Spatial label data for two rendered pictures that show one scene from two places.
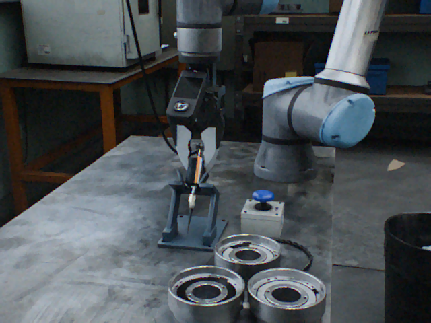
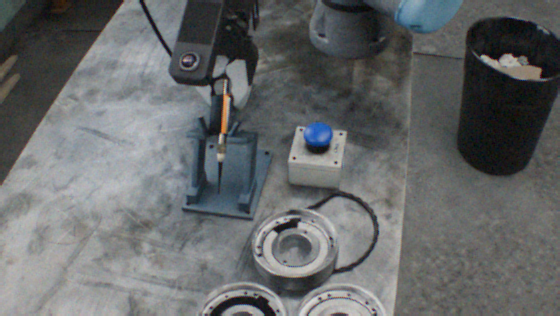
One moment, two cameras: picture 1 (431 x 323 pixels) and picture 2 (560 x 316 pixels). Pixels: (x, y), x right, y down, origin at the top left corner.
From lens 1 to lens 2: 0.41 m
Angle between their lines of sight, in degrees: 28
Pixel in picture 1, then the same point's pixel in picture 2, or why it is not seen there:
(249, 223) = (299, 172)
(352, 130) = (437, 16)
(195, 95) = (209, 37)
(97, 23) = not seen: outside the picture
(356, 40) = not seen: outside the picture
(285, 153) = (350, 23)
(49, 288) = (66, 292)
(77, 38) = not seen: outside the picture
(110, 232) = (124, 181)
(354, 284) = (430, 78)
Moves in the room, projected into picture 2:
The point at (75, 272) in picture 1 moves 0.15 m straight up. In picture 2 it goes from (90, 263) to (55, 186)
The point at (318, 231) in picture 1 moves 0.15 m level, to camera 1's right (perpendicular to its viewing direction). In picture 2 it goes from (389, 168) to (487, 164)
